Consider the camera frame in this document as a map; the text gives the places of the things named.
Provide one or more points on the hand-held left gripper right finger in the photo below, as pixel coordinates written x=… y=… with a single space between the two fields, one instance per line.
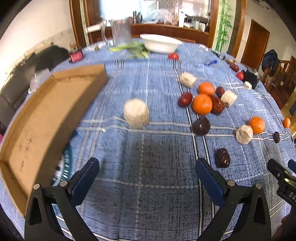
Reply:
x=209 y=182

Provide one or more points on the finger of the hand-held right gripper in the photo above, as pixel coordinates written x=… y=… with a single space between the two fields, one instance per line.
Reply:
x=292 y=165
x=277 y=170

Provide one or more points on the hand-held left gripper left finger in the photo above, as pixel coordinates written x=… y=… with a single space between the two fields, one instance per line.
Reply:
x=85 y=182

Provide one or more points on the wrinkled red date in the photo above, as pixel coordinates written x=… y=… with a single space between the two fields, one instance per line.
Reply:
x=185 y=99
x=223 y=158
x=217 y=105
x=234 y=67
x=219 y=91

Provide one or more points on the dark purple round fruit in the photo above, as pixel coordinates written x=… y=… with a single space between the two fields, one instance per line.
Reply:
x=201 y=126

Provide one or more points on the brown cardboard box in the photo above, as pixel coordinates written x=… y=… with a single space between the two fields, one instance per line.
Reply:
x=39 y=125

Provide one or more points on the large orange mandarin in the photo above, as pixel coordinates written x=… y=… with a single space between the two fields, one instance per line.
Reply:
x=202 y=104

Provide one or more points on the white teal printed packet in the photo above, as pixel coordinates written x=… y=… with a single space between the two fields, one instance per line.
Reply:
x=63 y=166

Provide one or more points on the small dark red date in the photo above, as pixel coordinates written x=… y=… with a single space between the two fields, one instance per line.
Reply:
x=276 y=137

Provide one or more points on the small orange mandarin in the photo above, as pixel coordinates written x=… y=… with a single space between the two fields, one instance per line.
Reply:
x=286 y=122

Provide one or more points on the blue plaid tablecloth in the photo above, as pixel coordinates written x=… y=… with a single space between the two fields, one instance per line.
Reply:
x=150 y=150

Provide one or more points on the large white cylindrical chunk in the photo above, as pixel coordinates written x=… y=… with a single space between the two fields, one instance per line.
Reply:
x=136 y=112

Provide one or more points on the wooden chair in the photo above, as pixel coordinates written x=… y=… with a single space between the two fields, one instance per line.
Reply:
x=281 y=76

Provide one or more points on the small white cut chunk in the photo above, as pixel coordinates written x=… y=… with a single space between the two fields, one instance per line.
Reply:
x=247 y=85

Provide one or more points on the small black box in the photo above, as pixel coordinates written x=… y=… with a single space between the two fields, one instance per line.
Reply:
x=251 y=80

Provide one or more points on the red cherry tomato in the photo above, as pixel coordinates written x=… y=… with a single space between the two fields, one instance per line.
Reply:
x=173 y=55
x=240 y=75

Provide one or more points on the dark blue jacket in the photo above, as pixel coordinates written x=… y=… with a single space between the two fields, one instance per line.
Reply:
x=269 y=61

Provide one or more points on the small blue object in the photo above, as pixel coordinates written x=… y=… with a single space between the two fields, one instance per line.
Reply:
x=210 y=62

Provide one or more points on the dark jar with red label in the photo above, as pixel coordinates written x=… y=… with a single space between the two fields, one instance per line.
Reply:
x=76 y=56

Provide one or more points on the black leather sofa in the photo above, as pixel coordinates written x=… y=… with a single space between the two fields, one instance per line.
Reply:
x=27 y=69

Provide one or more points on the wooden door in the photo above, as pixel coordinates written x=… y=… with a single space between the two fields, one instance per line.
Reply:
x=254 y=44

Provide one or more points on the green leafy vegetable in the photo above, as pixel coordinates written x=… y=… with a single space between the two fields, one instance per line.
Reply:
x=134 y=49

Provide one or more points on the white bowl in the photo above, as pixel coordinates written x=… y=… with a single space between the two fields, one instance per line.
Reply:
x=159 y=44

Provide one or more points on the clear glass pitcher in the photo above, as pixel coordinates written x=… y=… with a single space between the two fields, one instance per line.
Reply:
x=120 y=30

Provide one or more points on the white paper towel roll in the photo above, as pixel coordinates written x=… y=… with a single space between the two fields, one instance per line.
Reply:
x=181 y=20

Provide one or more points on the green bamboo wall decal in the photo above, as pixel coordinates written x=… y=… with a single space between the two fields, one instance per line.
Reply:
x=223 y=23

